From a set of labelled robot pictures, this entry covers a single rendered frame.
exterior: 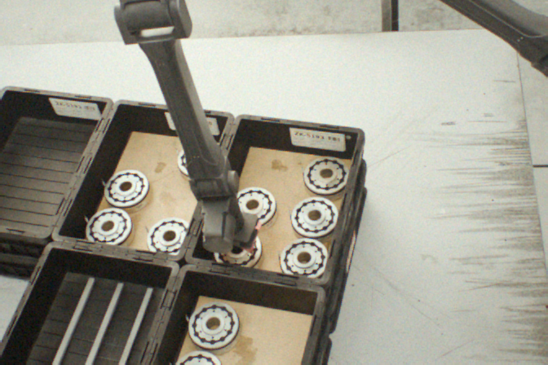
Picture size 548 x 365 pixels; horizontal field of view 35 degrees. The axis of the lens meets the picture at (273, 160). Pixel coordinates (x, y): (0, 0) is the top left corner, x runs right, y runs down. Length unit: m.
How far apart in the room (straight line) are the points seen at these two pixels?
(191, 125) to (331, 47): 0.97
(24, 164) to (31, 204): 0.13
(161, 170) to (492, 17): 0.94
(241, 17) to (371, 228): 1.72
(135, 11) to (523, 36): 0.61
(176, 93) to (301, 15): 2.11
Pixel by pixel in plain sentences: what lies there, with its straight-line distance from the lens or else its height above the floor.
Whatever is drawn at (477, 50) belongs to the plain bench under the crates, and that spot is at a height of 0.70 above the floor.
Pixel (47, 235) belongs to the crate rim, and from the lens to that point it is 1.88.
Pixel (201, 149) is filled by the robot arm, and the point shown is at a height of 1.22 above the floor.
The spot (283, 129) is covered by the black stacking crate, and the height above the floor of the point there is 0.91.
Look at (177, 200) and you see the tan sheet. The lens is 1.96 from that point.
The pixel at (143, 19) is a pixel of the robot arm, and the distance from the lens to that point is 1.37.
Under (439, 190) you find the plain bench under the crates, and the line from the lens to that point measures 2.07.
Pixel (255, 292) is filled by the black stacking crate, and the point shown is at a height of 0.89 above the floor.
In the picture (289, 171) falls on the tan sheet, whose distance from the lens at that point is 1.96.
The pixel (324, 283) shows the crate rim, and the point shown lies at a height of 0.93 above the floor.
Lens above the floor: 2.39
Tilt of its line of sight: 52 degrees down
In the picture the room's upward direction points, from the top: 11 degrees counter-clockwise
